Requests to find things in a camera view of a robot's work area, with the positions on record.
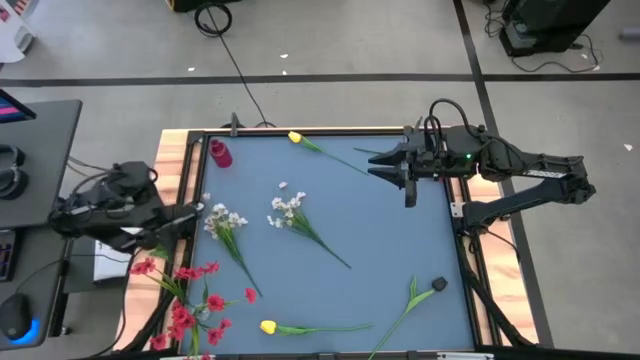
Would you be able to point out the white flat bracket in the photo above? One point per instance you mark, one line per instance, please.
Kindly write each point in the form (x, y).
(465, 356)
(175, 358)

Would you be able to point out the red vase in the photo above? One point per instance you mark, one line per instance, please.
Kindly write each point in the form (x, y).
(221, 154)

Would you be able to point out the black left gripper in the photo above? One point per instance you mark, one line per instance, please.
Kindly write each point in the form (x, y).
(132, 182)

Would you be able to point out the yellow artificial tulip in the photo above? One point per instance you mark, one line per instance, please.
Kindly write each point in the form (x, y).
(295, 137)
(268, 327)

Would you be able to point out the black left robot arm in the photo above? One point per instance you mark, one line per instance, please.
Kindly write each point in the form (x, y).
(100, 220)

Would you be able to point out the small grey floor object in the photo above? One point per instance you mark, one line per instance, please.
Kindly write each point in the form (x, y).
(630, 34)

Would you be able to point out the black headphones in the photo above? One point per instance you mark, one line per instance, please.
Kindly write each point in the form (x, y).
(11, 175)

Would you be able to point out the black box with yellow edge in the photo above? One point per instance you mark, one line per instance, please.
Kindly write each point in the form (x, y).
(200, 4)

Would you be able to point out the black keyboard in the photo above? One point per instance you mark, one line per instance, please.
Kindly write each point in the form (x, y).
(6, 255)

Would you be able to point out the black metal table frame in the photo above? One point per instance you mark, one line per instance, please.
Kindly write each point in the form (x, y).
(350, 131)

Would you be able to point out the white artificial flower spray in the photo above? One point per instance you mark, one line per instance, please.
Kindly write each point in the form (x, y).
(227, 235)
(295, 220)

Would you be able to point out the black equipment case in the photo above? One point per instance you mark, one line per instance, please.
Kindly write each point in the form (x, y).
(540, 25)

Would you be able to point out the computer monitor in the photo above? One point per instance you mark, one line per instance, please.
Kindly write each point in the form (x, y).
(12, 110)

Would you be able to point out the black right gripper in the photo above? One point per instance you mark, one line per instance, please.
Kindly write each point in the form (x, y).
(432, 157)

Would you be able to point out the white rectangular box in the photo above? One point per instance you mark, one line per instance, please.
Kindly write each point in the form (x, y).
(112, 267)

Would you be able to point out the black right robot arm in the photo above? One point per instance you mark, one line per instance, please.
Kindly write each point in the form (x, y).
(520, 162)

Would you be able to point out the blue table mat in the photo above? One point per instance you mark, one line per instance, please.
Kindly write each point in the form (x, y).
(350, 225)

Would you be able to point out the dark grey desk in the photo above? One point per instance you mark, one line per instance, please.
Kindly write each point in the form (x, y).
(40, 250)
(45, 165)

